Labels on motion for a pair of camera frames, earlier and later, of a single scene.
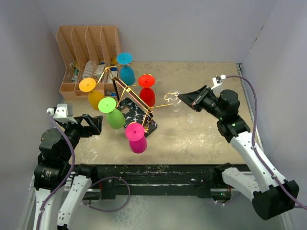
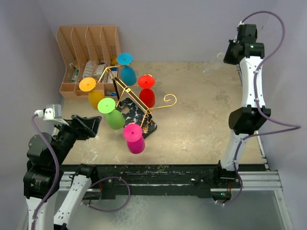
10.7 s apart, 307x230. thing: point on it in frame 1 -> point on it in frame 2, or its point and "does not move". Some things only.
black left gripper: (88, 130) does not move
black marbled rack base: (135, 115) does not move
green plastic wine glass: (115, 118) does not move
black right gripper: (196, 96) -> (228, 59)
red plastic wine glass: (146, 82) does not move
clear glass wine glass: (172, 98) -> (216, 62)
